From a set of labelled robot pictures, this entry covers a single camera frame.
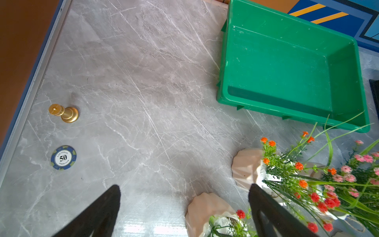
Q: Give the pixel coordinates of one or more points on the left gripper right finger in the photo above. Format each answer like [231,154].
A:
[269,217]

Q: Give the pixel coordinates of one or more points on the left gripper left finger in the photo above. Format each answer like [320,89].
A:
[97,220]

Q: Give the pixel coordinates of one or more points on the red flower pot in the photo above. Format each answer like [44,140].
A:
[208,215]
[275,172]

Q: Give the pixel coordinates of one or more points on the pink flower pot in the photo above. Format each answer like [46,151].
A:
[352,190]

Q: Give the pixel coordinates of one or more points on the green plastic storage tray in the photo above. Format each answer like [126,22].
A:
[280,65]

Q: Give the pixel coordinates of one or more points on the blue poker chip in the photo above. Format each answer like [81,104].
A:
[63,157]

